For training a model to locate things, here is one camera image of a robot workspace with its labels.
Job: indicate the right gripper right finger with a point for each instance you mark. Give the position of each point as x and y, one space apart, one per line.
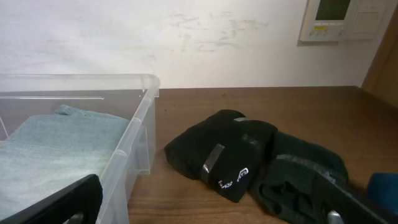
334 202

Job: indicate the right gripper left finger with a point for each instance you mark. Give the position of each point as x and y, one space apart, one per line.
79 202

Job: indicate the blue towel with tape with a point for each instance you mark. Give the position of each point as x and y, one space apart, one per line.
382 190

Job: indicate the light blue jeans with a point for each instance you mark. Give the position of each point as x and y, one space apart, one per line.
48 152

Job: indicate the clear plastic storage container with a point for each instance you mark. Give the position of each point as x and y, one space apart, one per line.
129 96

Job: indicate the dark green folded garment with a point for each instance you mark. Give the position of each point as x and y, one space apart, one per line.
283 188

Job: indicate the black folded garment with tape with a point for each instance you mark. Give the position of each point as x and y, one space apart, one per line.
224 151

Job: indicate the wooden door frame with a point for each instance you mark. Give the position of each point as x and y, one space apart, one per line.
381 79

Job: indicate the white wall control panel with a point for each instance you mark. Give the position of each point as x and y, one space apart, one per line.
342 20

